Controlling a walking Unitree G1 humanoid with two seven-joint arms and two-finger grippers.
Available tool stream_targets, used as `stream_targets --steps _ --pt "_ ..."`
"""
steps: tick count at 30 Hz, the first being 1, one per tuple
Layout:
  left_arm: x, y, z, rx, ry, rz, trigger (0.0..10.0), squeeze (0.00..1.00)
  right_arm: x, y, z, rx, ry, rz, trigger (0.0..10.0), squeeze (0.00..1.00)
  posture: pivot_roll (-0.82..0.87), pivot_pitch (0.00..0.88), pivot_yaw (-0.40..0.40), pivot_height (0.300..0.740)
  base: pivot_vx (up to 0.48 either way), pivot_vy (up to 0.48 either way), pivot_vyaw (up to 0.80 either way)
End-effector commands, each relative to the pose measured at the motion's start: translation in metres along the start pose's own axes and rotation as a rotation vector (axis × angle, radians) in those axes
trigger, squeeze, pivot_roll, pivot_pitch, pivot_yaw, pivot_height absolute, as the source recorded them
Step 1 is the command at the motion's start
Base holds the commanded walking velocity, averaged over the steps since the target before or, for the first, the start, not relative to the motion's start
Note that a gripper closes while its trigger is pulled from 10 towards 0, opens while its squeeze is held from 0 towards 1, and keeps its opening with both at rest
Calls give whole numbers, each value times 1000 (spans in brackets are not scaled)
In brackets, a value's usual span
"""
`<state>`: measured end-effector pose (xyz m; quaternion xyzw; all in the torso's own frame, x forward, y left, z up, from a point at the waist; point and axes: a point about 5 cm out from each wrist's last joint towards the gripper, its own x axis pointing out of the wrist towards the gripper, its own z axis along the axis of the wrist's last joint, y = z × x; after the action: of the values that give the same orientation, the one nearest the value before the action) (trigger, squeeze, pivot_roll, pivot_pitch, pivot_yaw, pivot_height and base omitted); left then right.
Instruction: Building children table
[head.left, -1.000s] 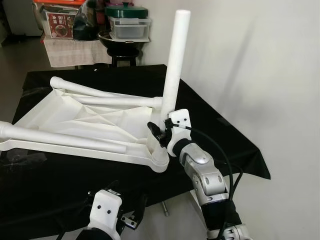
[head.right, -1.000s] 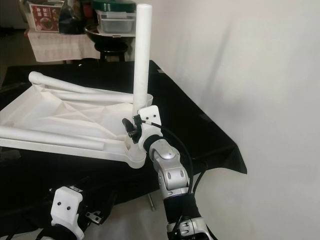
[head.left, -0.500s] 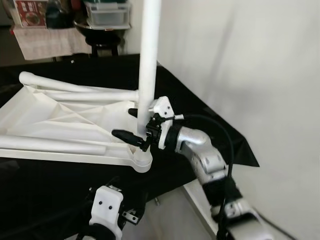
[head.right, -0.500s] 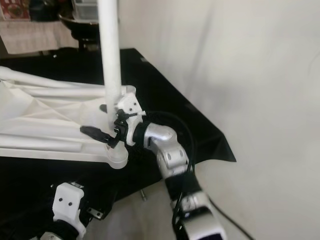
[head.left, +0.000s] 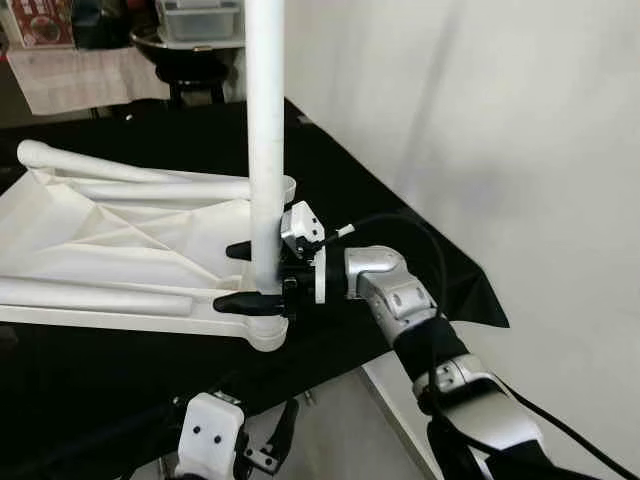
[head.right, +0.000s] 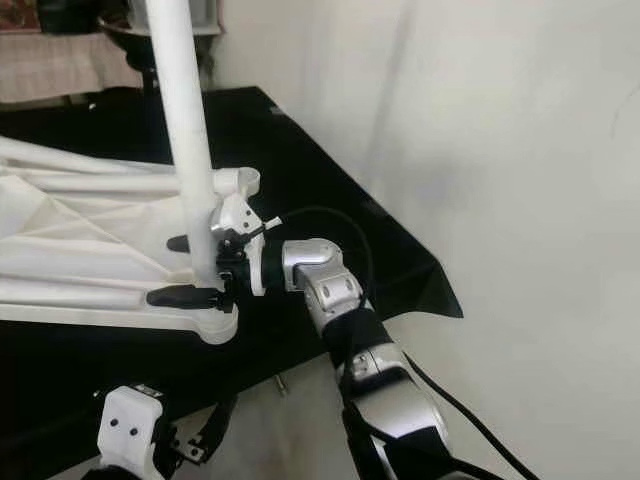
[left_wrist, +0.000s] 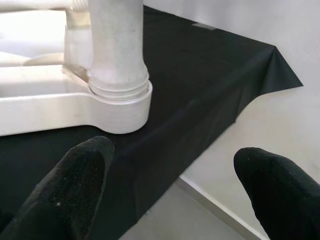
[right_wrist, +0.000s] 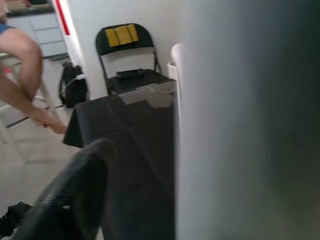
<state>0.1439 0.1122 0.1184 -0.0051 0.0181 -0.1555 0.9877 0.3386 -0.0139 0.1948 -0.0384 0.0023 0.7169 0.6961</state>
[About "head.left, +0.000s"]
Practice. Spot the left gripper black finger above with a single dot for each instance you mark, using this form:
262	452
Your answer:
285	425

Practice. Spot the white plastic children table top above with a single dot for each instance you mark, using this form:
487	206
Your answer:
120	240

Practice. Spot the grey metal table foot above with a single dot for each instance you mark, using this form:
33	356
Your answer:
306	396

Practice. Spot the black round stool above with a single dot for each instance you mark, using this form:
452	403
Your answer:
195	88

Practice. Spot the black wok pan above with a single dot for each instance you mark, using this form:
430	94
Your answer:
190	60

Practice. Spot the pale patterned cloth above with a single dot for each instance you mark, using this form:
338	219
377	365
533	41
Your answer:
80	80

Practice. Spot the clear plastic storage box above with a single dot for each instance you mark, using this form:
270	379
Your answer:
200	20

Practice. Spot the black plastic bag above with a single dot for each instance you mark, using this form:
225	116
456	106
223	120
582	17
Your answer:
110	25

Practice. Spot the red printed cardboard box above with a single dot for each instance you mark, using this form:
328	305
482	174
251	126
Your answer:
35	22

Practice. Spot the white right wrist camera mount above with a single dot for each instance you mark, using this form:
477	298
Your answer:
300	222

